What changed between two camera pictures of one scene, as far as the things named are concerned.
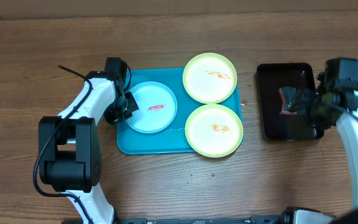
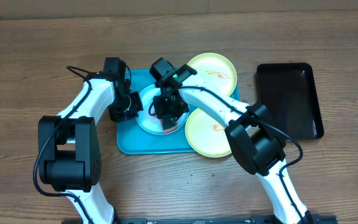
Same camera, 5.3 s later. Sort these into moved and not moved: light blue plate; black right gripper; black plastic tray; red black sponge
Moved: light blue plate; black right gripper; red black sponge
Not moved: black plastic tray
